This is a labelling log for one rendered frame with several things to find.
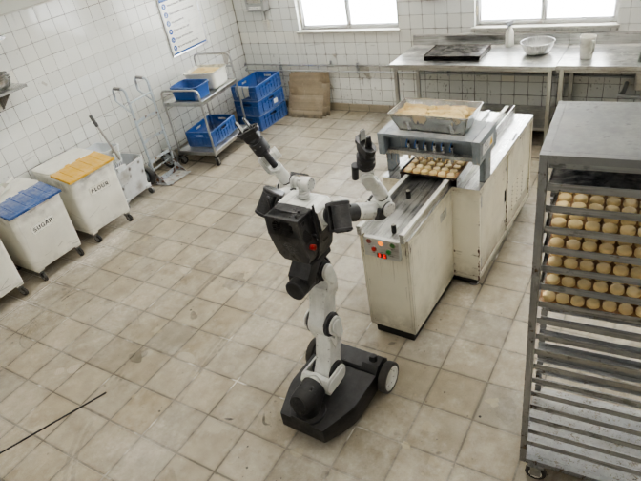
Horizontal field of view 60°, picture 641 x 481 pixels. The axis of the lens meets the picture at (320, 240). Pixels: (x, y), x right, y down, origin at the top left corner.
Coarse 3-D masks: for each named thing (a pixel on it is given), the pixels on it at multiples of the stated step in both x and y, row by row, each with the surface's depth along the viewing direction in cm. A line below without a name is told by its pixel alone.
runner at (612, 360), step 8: (544, 344) 288; (552, 344) 286; (560, 352) 284; (568, 352) 283; (576, 352) 282; (584, 352) 280; (592, 352) 277; (592, 360) 277; (600, 360) 276; (608, 360) 275; (616, 360) 273; (624, 360) 271; (632, 360) 269; (640, 368) 268
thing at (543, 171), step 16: (544, 160) 187; (544, 176) 190; (544, 192) 193; (544, 208) 197; (544, 224) 203; (528, 320) 227; (528, 336) 232; (528, 352) 237; (528, 368) 242; (528, 384) 247; (528, 400) 253; (528, 416) 259
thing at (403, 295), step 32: (416, 192) 373; (448, 192) 370; (384, 224) 346; (448, 224) 381; (416, 256) 342; (448, 256) 394; (384, 288) 359; (416, 288) 352; (384, 320) 376; (416, 320) 363
